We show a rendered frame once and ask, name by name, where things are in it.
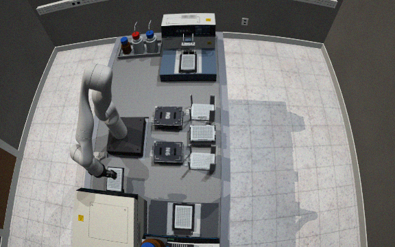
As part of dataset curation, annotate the red bottle cap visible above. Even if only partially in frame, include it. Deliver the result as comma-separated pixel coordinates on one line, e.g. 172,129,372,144
132,32,140,39

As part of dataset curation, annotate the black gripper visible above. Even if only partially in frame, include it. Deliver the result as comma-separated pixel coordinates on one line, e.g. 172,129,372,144
95,164,117,180

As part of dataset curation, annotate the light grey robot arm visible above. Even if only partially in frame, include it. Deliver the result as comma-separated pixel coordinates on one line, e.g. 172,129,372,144
70,62,128,176

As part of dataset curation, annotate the white plastic bottle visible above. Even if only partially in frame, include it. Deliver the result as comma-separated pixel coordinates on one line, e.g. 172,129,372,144
132,36,145,54

